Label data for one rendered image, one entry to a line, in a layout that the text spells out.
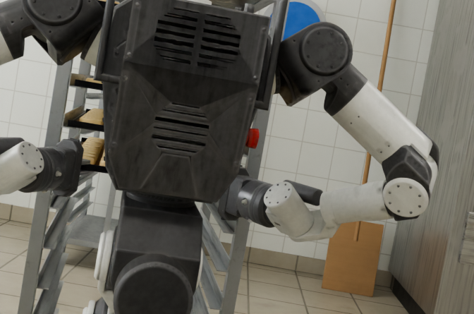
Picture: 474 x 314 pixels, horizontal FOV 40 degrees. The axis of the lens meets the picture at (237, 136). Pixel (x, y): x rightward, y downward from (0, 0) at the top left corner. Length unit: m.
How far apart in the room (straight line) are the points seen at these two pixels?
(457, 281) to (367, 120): 2.22
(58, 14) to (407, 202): 0.65
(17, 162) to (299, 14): 2.89
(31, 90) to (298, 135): 1.66
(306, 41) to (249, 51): 0.15
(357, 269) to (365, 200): 2.71
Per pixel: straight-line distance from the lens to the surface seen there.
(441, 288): 3.28
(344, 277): 3.91
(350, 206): 1.24
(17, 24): 1.08
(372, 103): 1.13
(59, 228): 1.71
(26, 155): 1.25
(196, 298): 1.91
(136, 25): 0.93
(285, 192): 1.28
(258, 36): 0.95
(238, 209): 1.41
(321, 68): 1.07
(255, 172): 1.51
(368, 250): 3.92
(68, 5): 1.04
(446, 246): 3.25
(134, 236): 1.01
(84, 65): 2.08
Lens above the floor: 0.98
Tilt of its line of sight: 3 degrees down
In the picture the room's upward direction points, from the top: 10 degrees clockwise
